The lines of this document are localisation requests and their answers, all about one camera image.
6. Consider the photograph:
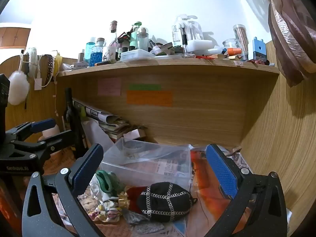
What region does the stack of papers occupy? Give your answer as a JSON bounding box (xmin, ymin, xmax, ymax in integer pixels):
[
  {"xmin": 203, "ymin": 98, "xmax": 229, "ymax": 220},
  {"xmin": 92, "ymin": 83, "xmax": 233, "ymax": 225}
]
[{"xmin": 71, "ymin": 97, "xmax": 131, "ymax": 141}]

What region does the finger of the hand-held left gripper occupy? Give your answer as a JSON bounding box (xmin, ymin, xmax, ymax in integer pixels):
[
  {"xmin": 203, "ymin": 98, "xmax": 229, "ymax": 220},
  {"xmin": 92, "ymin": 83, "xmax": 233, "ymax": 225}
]
[
  {"xmin": 11, "ymin": 129, "xmax": 81, "ymax": 160},
  {"xmin": 5, "ymin": 118, "xmax": 57, "ymax": 143}
]

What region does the clear labelled glass bottle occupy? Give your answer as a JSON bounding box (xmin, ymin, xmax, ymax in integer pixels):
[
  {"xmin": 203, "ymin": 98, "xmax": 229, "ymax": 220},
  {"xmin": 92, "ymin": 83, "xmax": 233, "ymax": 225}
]
[{"xmin": 104, "ymin": 20, "xmax": 121, "ymax": 62}]

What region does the green scrunchie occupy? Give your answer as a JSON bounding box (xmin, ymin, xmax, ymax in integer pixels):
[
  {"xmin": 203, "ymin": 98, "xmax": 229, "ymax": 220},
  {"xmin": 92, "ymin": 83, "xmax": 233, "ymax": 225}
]
[{"xmin": 95, "ymin": 170, "xmax": 126, "ymax": 194}]

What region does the red velvet scrunchie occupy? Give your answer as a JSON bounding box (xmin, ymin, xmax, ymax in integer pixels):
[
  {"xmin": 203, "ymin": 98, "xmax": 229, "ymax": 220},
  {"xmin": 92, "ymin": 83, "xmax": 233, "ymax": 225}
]
[{"xmin": 126, "ymin": 186, "xmax": 149, "ymax": 214}]

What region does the wooden wardrobe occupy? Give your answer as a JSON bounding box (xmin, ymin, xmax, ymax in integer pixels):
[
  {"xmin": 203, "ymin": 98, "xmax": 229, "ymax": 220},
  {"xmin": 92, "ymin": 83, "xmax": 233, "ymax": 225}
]
[{"xmin": 0, "ymin": 23, "xmax": 31, "ymax": 48}]

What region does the pink sticky note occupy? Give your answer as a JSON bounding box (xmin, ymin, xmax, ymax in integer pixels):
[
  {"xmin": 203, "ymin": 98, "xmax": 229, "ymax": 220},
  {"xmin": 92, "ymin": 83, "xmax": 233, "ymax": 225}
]
[{"xmin": 97, "ymin": 77, "xmax": 122, "ymax": 97}]

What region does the dark wine bottle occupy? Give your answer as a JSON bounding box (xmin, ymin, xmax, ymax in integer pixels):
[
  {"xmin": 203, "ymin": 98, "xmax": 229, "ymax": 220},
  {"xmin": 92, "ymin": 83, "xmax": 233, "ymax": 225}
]
[{"xmin": 63, "ymin": 87, "xmax": 86, "ymax": 151}]

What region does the mint green pump bottle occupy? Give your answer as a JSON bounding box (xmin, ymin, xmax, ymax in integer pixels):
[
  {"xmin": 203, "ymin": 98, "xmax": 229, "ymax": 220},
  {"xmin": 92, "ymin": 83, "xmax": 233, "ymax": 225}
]
[{"xmin": 130, "ymin": 21, "xmax": 142, "ymax": 51}]

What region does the teal toner bottle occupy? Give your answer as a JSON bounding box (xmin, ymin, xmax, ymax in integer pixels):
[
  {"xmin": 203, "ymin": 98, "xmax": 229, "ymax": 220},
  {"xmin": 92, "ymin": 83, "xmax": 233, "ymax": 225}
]
[{"xmin": 86, "ymin": 37, "xmax": 96, "ymax": 62}]

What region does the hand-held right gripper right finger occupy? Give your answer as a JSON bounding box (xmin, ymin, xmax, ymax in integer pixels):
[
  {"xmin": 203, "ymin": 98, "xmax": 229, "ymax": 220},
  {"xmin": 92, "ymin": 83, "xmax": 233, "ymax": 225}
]
[{"xmin": 205, "ymin": 144, "xmax": 288, "ymax": 237}]

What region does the white hanging cord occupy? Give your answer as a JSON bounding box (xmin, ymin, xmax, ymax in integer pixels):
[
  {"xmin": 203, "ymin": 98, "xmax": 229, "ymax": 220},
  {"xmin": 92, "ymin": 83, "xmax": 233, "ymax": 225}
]
[{"xmin": 53, "ymin": 75, "xmax": 60, "ymax": 116}]

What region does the white fluffy puff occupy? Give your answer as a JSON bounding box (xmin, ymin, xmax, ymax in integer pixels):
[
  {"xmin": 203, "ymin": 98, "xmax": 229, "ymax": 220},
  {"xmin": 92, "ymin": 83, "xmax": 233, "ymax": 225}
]
[{"xmin": 7, "ymin": 70, "xmax": 30, "ymax": 105}]

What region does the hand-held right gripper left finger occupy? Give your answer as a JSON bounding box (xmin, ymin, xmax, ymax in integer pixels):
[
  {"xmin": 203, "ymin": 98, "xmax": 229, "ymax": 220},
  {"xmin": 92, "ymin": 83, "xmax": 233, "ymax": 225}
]
[{"xmin": 22, "ymin": 143, "xmax": 106, "ymax": 237}]

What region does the round glass jar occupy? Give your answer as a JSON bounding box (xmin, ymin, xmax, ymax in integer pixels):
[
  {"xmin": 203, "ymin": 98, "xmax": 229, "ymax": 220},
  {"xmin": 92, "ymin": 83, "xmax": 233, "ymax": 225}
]
[{"xmin": 222, "ymin": 39, "xmax": 241, "ymax": 55}]

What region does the wooden shelf unit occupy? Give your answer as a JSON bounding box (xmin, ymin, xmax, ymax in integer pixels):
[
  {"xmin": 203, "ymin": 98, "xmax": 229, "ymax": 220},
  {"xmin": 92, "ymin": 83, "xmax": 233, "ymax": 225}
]
[{"xmin": 54, "ymin": 54, "xmax": 280, "ymax": 149}]

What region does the tall clear cylinder container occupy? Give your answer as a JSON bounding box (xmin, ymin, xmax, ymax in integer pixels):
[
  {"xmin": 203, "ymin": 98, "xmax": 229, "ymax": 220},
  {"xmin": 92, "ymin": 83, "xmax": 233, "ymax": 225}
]
[{"xmin": 233, "ymin": 24, "xmax": 249, "ymax": 61}]

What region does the clear bottle with silver cap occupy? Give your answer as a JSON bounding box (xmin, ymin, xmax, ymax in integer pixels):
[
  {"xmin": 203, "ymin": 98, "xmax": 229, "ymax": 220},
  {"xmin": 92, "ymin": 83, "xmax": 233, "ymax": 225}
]
[{"xmin": 136, "ymin": 27, "xmax": 149, "ymax": 51}]

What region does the yellow headband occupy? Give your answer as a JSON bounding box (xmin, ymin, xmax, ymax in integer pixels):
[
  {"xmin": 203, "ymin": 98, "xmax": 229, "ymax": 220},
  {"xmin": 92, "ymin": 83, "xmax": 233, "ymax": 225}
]
[{"xmin": 54, "ymin": 51, "xmax": 63, "ymax": 76}]

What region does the mauve striped curtain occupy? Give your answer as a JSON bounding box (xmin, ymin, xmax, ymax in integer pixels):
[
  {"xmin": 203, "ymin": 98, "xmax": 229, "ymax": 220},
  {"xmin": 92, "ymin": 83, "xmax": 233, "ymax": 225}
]
[{"xmin": 222, "ymin": 0, "xmax": 316, "ymax": 87}]

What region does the white plastic tray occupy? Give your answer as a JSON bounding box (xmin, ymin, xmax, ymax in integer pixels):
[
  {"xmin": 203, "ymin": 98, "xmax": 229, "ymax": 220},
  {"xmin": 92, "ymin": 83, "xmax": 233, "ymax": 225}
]
[{"xmin": 186, "ymin": 39, "xmax": 220, "ymax": 55}]

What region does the orange sticky note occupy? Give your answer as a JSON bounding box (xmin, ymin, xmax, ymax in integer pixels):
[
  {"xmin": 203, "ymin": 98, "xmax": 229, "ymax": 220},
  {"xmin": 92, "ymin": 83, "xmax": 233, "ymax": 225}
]
[{"xmin": 126, "ymin": 90, "xmax": 173, "ymax": 107}]

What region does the blue plastic box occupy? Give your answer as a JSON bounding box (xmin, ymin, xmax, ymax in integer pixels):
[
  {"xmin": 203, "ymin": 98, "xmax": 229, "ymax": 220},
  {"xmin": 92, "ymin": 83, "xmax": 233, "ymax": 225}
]
[{"xmin": 252, "ymin": 37, "xmax": 267, "ymax": 61}]

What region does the toothbrush package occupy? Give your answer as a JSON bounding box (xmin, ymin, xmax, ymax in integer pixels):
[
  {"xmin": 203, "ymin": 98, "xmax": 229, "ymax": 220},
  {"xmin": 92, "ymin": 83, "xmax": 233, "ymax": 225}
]
[{"xmin": 171, "ymin": 15, "xmax": 204, "ymax": 45}]

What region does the black chain-net cap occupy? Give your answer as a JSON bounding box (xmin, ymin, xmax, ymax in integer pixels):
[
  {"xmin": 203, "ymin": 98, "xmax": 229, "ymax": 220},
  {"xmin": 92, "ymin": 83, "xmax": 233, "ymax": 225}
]
[{"xmin": 137, "ymin": 182, "xmax": 198, "ymax": 223}]

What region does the brown beaded headband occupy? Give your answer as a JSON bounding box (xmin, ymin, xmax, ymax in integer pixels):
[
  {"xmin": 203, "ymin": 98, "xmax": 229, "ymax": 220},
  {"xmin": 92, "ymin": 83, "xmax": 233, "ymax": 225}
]
[{"xmin": 44, "ymin": 54, "xmax": 55, "ymax": 86}]

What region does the floral scrunchie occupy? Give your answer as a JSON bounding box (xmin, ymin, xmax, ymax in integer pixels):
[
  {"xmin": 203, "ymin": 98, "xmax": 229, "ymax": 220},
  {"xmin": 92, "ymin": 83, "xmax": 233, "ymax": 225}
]
[{"xmin": 91, "ymin": 195, "xmax": 130, "ymax": 224}]

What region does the glass bottle with blue liquid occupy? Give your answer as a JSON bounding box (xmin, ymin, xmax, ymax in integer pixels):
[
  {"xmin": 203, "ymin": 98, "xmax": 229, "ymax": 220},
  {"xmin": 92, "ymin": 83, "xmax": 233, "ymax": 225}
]
[{"xmin": 89, "ymin": 38, "xmax": 105, "ymax": 67}]

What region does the white fluffy headband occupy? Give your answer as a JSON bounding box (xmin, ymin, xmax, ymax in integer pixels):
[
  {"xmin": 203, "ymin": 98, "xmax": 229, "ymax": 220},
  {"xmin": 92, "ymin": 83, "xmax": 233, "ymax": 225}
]
[{"xmin": 25, "ymin": 47, "xmax": 37, "ymax": 77}]

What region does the white card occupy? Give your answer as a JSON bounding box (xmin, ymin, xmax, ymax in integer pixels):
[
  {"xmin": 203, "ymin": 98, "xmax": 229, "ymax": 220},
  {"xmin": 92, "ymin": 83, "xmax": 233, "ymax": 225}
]
[{"xmin": 123, "ymin": 129, "xmax": 140, "ymax": 141}]

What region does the green sticky note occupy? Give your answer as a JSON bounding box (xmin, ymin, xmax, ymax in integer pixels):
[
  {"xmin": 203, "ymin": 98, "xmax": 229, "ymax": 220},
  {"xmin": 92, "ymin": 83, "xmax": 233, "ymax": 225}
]
[{"xmin": 128, "ymin": 84, "xmax": 162, "ymax": 91}]

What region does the newspaper print paper mat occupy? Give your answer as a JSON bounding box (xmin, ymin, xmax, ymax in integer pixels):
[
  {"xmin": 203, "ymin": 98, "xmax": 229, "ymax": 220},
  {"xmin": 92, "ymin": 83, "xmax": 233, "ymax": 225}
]
[{"xmin": 42, "ymin": 146, "xmax": 252, "ymax": 237}]

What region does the flat clear lidded container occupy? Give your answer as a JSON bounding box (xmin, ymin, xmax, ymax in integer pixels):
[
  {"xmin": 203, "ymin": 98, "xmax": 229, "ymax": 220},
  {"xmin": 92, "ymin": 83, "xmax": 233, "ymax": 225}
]
[{"xmin": 120, "ymin": 49, "xmax": 155, "ymax": 62}]

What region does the silver glitter pouch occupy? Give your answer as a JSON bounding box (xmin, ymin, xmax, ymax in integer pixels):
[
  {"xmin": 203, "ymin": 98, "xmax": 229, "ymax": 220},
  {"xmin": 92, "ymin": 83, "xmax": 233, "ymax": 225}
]
[{"xmin": 123, "ymin": 211, "xmax": 166, "ymax": 236}]

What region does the clear plastic box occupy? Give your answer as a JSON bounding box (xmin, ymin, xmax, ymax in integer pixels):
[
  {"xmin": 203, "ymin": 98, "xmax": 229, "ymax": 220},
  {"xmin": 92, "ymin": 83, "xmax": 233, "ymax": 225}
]
[{"xmin": 99, "ymin": 137, "xmax": 193, "ymax": 190}]

